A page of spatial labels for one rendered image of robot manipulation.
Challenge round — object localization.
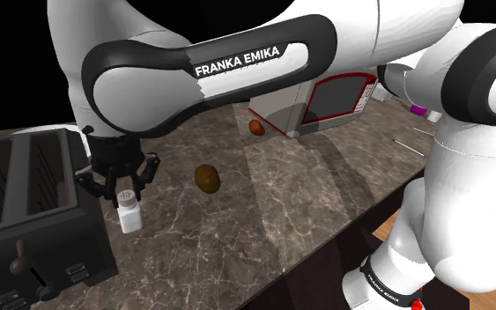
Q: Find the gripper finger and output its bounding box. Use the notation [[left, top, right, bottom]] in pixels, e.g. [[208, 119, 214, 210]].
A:
[[74, 164, 118, 202], [130, 154, 162, 203]]

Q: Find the white salt shaker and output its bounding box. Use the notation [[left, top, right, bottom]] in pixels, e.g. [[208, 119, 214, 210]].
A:
[[116, 189, 143, 234]]

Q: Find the black toaster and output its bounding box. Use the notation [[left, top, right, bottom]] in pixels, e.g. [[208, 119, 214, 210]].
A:
[[0, 128, 119, 310]]

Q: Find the reddish brown potato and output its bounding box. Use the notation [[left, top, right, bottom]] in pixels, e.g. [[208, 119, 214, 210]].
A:
[[248, 119, 267, 137]]

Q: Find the white microwave with red trim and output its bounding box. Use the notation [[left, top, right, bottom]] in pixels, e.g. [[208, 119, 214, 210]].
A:
[[247, 72, 380, 139]]

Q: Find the silver knife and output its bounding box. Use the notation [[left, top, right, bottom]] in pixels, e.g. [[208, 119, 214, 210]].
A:
[[392, 137, 426, 158]]

